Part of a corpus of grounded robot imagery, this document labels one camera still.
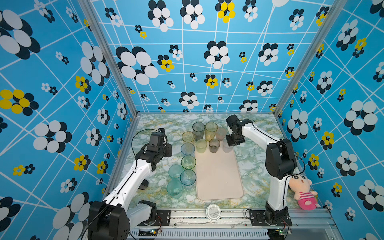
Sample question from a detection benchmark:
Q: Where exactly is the blue short glass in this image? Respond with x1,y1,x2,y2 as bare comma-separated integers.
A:
181,143,195,156

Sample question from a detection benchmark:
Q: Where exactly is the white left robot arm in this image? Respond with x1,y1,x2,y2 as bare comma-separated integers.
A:
81,144,172,240

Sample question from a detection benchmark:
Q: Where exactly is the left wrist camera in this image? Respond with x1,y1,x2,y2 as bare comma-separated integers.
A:
149,128,168,147

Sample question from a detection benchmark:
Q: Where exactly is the aluminium front rail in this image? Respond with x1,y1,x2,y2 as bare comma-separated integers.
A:
128,209,342,240

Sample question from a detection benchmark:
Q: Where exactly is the yellow short glass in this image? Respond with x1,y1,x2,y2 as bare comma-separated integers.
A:
182,131,195,144

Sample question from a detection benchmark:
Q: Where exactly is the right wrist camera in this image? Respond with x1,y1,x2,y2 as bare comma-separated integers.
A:
226,115,242,134

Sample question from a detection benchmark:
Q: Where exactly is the teal glass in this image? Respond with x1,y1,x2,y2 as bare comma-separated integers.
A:
169,164,184,179

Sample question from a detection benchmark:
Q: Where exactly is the aluminium corner post left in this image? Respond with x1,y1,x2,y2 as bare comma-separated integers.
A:
79,0,138,119

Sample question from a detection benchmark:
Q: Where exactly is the aluminium corner post right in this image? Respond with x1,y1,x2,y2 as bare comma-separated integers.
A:
274,0,348,118

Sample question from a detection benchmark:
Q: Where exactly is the tall yellow glass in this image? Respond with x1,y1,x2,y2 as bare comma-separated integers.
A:
205,122,219,142

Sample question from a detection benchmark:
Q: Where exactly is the teal glass lowest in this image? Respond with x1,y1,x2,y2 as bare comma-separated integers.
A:
167,179,183,199

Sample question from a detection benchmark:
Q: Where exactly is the small grey glass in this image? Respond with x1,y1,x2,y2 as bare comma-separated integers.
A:
209,139,221,153

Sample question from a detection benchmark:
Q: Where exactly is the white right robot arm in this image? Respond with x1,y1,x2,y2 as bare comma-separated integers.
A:
226,115,297,225

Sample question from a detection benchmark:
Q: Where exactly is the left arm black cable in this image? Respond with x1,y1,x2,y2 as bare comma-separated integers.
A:
131,128,160,163

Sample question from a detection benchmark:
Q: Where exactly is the light green short glass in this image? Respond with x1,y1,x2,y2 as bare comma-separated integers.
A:
195,139,207,154

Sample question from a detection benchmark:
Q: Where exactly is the blue glass lower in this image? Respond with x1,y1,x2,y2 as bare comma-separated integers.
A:
180,169,197,187

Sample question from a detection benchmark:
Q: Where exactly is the pink plush doll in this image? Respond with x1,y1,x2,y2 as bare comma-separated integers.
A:
289,175,321,211

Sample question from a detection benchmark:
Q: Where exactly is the beige plastic tray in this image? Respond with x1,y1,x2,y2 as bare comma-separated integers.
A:
195,147,245,201

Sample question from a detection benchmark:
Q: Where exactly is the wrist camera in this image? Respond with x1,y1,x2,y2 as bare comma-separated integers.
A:
149,128,168,147
226,115,242,134

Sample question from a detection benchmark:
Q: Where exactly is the clear dotted glass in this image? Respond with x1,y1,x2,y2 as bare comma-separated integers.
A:
223,140,234,153

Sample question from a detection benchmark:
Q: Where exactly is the white round lid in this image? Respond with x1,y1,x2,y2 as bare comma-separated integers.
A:
206,204,221,222

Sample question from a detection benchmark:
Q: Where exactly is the tall grey glass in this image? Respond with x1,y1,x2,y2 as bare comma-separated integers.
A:
193,122,205,141

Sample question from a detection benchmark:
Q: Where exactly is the pink dotted glass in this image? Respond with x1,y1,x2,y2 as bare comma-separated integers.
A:
216,128,228,141

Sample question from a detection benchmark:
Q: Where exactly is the aluminium corner post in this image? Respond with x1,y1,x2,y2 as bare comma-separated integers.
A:
274,0,348,118
79,0,138,119

